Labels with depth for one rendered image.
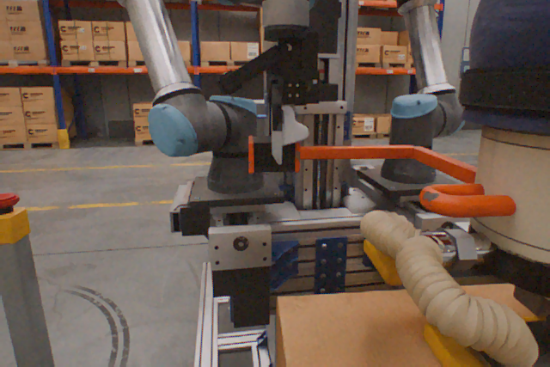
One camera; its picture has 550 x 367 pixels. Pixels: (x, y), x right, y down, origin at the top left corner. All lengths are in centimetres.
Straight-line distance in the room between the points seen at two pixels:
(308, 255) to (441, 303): 66
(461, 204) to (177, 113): 55
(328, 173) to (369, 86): 863
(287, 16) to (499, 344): 47
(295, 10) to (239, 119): 35
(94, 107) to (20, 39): 203
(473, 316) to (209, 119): 61
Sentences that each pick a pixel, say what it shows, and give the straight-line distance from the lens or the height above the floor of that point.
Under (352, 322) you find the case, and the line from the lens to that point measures 59.
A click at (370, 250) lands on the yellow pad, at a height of 107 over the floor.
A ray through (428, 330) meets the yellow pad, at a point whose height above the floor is 107.
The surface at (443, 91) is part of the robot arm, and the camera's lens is 110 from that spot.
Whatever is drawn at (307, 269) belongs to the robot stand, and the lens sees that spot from 97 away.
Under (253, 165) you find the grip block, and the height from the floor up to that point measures 117.
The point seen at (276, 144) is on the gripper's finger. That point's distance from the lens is 54.
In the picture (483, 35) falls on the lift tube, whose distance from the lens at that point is 41.
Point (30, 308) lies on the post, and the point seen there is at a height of 74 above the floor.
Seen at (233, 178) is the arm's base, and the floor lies 108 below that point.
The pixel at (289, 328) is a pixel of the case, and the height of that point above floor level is 94.
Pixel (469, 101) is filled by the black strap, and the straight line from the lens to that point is 41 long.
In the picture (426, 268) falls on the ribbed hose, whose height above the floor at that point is 114.
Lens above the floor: 131
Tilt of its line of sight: 14 degrees down
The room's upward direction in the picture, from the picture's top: straight up
